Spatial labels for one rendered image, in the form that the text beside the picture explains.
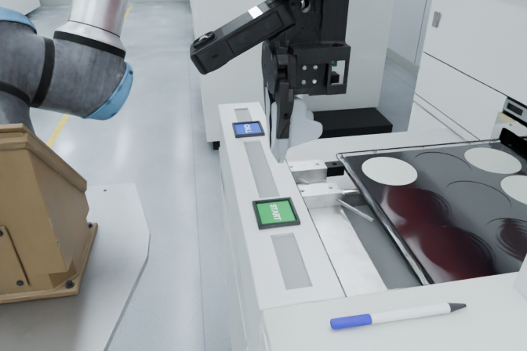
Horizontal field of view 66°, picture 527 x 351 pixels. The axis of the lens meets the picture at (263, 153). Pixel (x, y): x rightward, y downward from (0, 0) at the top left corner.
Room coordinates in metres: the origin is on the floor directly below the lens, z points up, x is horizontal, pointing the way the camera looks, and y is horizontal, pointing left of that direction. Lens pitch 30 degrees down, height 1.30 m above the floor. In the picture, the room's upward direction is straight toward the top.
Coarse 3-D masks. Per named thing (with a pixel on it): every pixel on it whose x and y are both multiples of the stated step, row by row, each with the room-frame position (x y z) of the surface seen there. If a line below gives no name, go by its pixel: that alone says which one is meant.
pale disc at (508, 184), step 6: (504, 180) 0.61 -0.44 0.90; (510, 180) 0.61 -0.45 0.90; (516, 180) 0.61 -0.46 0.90; (522, 180) 0.61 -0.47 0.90; (504, 186) 0.59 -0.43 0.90; (510, 186) 0.59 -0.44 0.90; (516, 186) 0.59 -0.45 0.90; (522, 186) 0.59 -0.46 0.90; (510, 192) 0.57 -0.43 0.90; (516, 192) 0.57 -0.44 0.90; (522, 192) 0.57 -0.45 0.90; (516, 198) 0.56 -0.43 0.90; (522, 198) 0.56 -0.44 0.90
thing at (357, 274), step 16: (320, 208) 0.55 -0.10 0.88; (336, 208) 0.55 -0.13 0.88; (320, 224) 0.51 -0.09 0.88; (336, 224) 0.51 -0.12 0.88; (336, 240) 0.47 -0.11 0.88; (352, 240) 0.47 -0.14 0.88; (336, 256) 0.44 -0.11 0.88; (352, 256) 0.44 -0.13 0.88; (368, 256) 0.44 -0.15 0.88; (336, 272) 0.41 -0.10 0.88; (352, 272) 0.41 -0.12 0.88; (368, 272) 0.41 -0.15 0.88; (352, 288) 0.38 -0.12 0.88; (368, 288) 0.38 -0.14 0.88; (384, 288) 0.38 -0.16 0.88
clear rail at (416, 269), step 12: (336, 156) 0.70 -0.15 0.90; (348, 168) 0.65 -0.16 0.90; (360, 180) 0.61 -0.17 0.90; (360, 192) 0.58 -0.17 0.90; (372, 204) 0.54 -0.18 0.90; (384, 216) 0.50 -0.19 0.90; (384, 228) 0.48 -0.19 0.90; (396, 240) 0.45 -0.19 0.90; (408, 264) 0.41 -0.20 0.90; (420, 276) 0.38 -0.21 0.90
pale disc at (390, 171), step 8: (368, 160) 0.68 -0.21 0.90; (376, 160) 0.68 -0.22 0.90; (384, 160) 0.68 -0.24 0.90; (392, 160) 0.68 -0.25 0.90; (400, 160) 0.68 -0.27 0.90; (368, 168) 0.65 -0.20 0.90; (376, 168) 0.65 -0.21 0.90; (384, 168) 0.65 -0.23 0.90; (392, 168) 0.65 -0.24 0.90; (400, 168) 0.65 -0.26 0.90; (408, 168) 0.65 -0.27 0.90; (368, 176) 0.62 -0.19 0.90; (376, 176) 0.62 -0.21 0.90; (384, 176) 0.62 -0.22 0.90; (392, 176) 0.62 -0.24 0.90; (400, 176) 0.62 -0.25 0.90; (408, 176) 0.62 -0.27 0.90; (416, 176) 0.62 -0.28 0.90; (392, 184) 0.60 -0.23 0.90; (400, 184) 0.60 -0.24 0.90
